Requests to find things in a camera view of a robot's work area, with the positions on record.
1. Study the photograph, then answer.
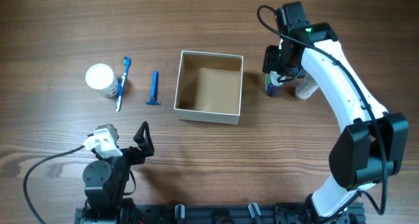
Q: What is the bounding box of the white printed tube bottle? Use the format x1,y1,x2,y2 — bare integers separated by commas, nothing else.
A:
294,73,319,101

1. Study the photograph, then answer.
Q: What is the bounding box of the white cylindrical cup container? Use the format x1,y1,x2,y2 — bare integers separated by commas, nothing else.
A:
85,64,119,98

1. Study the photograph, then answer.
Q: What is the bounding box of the blue white toothbrush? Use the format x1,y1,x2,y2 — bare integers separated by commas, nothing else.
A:
115,56,131,112

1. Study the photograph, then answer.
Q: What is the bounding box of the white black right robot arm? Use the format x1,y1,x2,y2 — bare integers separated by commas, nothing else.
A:
263,2,409,223

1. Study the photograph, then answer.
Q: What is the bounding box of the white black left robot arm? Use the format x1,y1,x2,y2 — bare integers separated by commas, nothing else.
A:
75,121,155,223

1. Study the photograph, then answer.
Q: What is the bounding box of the blue disposable razor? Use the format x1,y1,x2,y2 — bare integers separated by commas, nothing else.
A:
146,71,160,105

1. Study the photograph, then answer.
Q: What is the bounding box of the open cardboard box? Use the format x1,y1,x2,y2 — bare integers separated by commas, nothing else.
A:
173,50,244,124

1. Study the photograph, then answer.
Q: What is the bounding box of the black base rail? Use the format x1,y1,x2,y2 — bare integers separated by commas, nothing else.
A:
74,202,365,224

